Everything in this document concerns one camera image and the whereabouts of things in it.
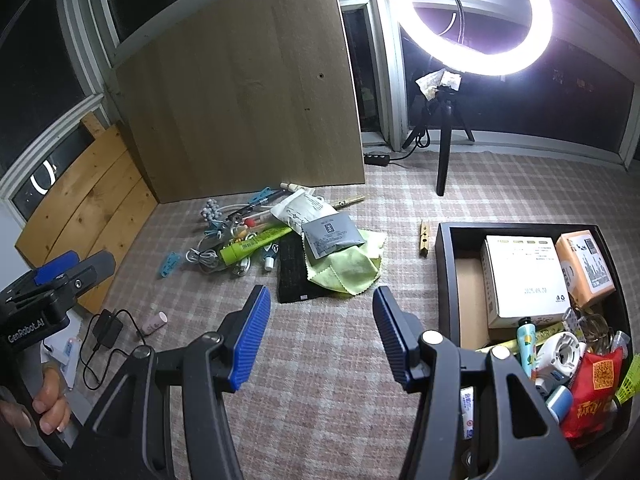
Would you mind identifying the white paper packet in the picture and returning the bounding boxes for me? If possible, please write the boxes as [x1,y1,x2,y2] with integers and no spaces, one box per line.
[270,187,336,236]

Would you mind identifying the white tube blue cap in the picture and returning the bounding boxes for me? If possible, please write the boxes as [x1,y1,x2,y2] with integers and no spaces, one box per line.
[542,385,575,423]

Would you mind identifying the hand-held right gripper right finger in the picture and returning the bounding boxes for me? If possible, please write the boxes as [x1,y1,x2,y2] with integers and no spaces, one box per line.
[372,286,586,480]

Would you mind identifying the black fabric pouch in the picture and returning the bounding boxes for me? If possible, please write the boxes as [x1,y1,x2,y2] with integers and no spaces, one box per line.
[276,234,311,304]

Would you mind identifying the ring light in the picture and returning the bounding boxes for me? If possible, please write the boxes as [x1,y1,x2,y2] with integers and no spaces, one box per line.
[400,0,553,77]

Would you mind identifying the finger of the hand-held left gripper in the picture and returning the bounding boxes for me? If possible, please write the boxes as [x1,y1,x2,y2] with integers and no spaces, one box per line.
[47,251,116,306]
[30,250,81,286]

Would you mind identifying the black container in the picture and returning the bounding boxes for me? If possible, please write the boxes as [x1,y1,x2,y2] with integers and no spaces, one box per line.
[434,221,633,468]

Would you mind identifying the pine wood board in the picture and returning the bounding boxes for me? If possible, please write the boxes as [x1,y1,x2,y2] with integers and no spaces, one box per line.
[15,112,160,313]

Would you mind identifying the black tripod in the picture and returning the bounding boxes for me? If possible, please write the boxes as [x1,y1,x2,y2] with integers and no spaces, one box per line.
[401,85,476,197]

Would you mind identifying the large plywood board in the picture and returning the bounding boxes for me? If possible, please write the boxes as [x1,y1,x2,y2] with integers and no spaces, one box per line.
[114,0,367,206]

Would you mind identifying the white round device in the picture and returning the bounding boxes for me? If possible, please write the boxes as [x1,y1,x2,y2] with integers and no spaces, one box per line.
[532,331,588,378]

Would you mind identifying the red bag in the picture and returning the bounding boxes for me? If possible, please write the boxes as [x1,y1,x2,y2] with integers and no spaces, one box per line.
[560,345,626,438]

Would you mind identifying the yellow-green cloth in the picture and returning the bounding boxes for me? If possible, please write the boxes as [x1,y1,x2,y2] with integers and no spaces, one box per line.
[305,230,387,296]

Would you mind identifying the lime green tube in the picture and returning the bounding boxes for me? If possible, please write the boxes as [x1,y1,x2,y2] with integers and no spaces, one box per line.
[220,225,293,267]

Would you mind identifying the crumpled white paper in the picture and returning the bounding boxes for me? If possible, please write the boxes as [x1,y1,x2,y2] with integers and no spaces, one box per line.
[415,70,462,101]

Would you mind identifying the black power adapter with cable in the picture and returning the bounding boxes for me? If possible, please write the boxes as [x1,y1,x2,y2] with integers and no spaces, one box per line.
[80,308,148,391]

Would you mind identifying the small pale lotion bottle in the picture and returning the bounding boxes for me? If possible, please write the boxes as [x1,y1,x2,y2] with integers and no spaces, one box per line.
[141,311,167,336]

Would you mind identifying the white usb cable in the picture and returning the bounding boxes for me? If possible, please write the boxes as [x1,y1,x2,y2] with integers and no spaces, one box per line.
[186,240,253,278]

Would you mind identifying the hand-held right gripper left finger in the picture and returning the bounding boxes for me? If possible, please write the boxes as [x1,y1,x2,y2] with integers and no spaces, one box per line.
[72,284,273,480]

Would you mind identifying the grey foil pouch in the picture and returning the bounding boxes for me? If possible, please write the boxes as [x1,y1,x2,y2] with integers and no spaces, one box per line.
[301,212,367,261]

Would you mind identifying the white handheld device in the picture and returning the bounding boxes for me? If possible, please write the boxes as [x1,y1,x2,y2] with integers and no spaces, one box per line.
[42,332,81,391]

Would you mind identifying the orange cardboard box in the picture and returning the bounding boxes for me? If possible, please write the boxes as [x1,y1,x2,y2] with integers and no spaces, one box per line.
[555,230,617,308]

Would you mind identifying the white cardboard box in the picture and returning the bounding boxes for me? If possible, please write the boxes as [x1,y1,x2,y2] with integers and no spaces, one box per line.
[480,235,571,330]

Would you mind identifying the person's left hand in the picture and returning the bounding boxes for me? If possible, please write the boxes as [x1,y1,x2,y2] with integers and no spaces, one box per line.
[0,366,73,436]

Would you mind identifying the colourful printed tube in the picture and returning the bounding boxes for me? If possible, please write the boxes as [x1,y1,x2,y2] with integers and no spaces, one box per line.
[515,317,538,376]

